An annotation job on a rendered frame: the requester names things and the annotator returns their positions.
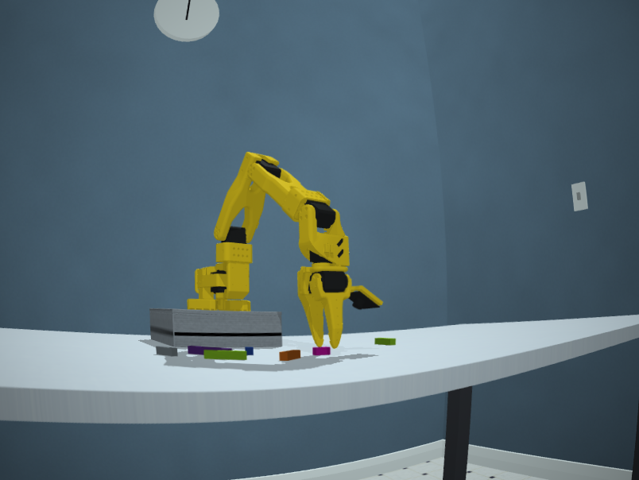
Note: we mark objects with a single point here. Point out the lime green rod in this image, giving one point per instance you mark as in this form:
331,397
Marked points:
225,354
385,341

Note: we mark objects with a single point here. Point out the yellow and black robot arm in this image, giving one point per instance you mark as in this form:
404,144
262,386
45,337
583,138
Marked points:
234,254

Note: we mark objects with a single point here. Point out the dark grey rod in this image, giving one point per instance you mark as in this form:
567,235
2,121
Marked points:
168,351

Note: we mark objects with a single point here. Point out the magenta rod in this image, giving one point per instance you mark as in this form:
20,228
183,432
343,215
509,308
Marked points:
325,350

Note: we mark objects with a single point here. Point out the dark purple rod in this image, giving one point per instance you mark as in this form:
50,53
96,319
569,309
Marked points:
200,349

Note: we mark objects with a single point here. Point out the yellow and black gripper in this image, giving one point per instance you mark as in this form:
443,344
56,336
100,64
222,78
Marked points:
329,286

